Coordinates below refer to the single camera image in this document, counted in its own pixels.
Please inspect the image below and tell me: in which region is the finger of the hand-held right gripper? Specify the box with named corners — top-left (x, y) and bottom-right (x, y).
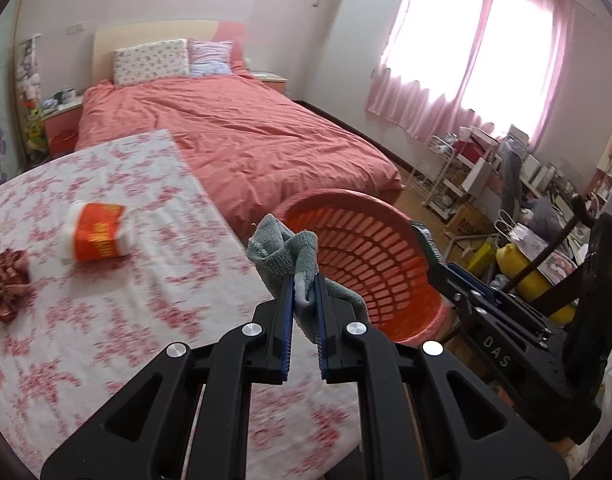
top-left (425, 254), bottom-right (492, 312)

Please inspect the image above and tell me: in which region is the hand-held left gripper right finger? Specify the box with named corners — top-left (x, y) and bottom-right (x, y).
top-left (313, 275), bottom-right (571, 480)

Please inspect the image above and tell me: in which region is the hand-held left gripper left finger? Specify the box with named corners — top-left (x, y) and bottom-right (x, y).
top-left (40, 275), bottom-right (295, 480)

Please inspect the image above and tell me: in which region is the dark grey ribbed cloth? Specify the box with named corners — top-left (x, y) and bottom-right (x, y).
top-left (411, 222), bottom-right (441, 262)

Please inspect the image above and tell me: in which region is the grey sock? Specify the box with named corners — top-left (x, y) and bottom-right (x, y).
top-left (247, 214), bottom-right (373, 347)

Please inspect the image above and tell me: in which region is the orange plastic basket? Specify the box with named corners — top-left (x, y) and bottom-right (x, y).
top-left (275, 188), bottom-right (450, 346)

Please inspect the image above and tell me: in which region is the yellow plastic jug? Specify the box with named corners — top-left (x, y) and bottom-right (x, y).
top-left (494, 241), bottom-right (577, 327)

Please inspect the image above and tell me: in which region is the white paper bag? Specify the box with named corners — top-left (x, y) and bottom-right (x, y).
top-left (494, 209), bottom-right (537, 252)

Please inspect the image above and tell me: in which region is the white storage rack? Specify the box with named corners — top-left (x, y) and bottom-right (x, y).
top-left (422, 126), bottom-right (512, 222)

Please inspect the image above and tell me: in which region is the floral pink tablecloth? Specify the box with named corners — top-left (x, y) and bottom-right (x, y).
top-left (0, 129), bottom-right (365, 477)

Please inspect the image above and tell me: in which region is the bed with pink duvet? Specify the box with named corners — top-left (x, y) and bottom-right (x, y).
top-left (75, 71), bottom-right (405, 242)

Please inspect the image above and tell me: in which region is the orange and white packet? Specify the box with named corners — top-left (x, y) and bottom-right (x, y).
top-left (61, 201), bottom-right (135, 266)

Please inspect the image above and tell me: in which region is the pink curtain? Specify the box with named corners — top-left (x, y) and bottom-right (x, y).
top-left (366, 0), bottom-right (577, 144)

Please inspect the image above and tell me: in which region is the wooden bedside table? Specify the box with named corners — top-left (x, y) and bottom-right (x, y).
top-left (250, 70), bottom-right (290, 97)

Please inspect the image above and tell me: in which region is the brown striped scrunchie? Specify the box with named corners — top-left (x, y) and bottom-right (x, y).
top-left (0, 250), bottom-right (33, 324)

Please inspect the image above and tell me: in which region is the striped pillow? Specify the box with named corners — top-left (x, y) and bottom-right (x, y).
top-left (188, 40), bottom-right (235, 78)

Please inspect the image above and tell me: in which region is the floral pillow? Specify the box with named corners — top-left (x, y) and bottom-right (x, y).
top-left (112, 38), bottom-right (191, 86)

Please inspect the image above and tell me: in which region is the pink nightstand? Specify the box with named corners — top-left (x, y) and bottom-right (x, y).
top-left (42, 97), bottom-right (85, 157)

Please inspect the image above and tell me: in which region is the beige headboard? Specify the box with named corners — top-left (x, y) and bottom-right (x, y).
top-left (93, 20), bottom-right (247, 87)

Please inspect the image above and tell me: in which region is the hanging column of stuffed toys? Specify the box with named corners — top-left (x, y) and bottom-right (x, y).
top-left (15, 39), bottom-right (50, 155)

